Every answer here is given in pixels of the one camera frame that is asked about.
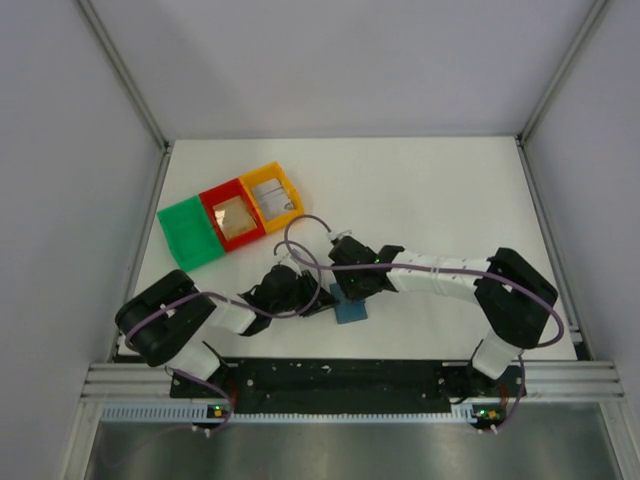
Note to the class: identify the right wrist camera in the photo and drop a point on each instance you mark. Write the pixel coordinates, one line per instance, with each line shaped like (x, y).
(335, 236)

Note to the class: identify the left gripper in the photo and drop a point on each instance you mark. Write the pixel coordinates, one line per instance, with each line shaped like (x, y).
(308, 283)

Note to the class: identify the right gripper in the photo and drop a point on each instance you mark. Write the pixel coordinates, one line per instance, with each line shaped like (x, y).
(349, 292)

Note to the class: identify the silver cards in yellow bin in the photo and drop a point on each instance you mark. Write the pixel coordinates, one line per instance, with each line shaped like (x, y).
(272, 199)

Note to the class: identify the gold cards in red bin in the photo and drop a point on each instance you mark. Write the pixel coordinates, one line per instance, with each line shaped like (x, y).
(233, 218)

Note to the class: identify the green plastic bin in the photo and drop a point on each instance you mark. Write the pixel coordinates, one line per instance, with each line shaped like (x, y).
(190, 236)

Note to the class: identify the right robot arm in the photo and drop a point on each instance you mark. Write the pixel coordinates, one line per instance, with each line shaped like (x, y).
(514, 297)

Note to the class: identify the red plastic bin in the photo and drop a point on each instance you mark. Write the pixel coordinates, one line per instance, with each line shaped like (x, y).
(223, 192)

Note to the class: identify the blue leather card holder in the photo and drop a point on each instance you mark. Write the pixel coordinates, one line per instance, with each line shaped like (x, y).
(347, 311)

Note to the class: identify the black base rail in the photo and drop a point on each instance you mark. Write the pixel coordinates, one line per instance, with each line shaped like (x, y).
(349, 386)

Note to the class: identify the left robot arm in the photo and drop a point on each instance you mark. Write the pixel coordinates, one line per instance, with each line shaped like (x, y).
(168, 323)

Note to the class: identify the yellow plastic bin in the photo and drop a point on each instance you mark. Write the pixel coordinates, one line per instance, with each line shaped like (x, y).
(265, 173)

